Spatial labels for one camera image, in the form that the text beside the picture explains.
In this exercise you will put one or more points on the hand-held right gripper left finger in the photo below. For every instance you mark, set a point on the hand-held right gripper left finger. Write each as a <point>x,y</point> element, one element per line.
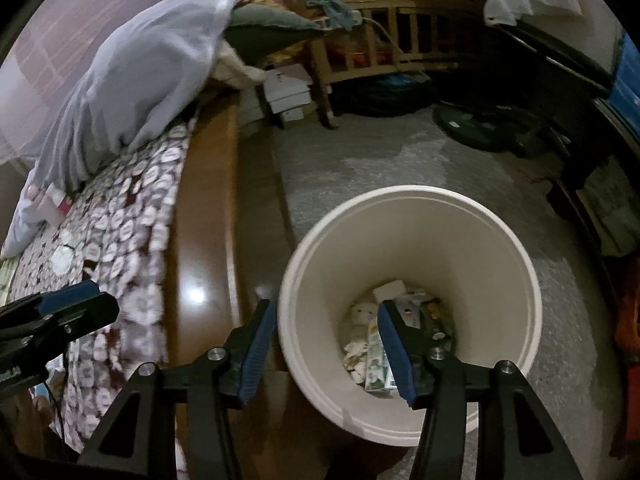
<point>255,345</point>

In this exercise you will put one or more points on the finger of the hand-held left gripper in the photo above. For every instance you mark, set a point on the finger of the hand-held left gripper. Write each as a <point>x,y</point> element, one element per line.
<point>70,297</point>

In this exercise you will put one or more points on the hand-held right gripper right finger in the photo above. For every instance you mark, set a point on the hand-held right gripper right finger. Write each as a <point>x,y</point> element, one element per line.
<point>395,355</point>

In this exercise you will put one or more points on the green white medicine box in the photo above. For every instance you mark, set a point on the green white medicine box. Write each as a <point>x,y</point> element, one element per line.
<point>376,360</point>

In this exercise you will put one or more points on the brown paper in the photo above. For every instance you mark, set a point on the brown paper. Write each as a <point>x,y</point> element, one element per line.
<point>355,357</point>

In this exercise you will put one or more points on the white box red blue logo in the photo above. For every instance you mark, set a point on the white box red blue logo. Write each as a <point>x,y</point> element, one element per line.
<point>412,312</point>

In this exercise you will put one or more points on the white packet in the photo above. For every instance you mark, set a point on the white packet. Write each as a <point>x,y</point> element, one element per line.
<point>389,290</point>

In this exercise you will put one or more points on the white plastic bucket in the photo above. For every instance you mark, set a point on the white plastic bucket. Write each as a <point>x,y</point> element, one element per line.
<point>450,240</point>

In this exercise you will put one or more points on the patterned maroon white bedsheet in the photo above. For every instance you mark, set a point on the patterned maroon white bedsheet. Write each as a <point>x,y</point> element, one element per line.
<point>130,240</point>

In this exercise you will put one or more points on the red cloth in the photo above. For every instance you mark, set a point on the red cloth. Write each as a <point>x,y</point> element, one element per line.
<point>629,340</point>

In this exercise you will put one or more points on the pale blue blanket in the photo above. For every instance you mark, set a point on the pale blue blanket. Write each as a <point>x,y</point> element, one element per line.
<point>140,70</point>

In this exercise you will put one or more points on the white cardboard box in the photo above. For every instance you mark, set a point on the white cardboard box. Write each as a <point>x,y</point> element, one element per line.
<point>285,82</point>
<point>295,110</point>

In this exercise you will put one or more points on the black round fan base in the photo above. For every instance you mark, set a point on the black round fan base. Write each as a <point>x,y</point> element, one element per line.
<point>475,127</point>

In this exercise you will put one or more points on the black plastic bag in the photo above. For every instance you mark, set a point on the black plastic bag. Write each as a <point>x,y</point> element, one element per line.
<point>390,97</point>

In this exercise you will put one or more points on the pale purple cloth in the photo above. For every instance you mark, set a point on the pale purple cloth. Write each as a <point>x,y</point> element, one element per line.
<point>60,25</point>

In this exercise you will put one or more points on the dark wooden cabinet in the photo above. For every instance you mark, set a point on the dark wooden cabinet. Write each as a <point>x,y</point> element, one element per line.
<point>575,110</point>

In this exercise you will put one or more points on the green pillow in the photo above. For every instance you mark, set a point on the green pillow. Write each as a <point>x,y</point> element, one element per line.
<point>265,30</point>

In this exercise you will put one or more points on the wooden crib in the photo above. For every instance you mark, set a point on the wooden crib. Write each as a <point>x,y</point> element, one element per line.
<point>400,20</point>

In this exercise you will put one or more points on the blue rag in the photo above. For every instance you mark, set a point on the blue rag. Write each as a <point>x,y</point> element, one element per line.
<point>335,10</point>

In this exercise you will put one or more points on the wooden bed frame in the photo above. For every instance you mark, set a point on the wooden bed frame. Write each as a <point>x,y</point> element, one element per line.
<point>200,240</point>

